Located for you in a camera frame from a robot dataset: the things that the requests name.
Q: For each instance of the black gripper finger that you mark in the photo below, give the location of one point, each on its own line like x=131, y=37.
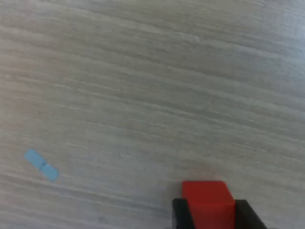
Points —
x=246, y=217
x=182, y=214

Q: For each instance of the red cube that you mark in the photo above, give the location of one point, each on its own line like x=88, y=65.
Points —
x=207, y=202

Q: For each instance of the small blue tape mark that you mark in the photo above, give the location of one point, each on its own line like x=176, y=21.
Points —
x=41, y=165

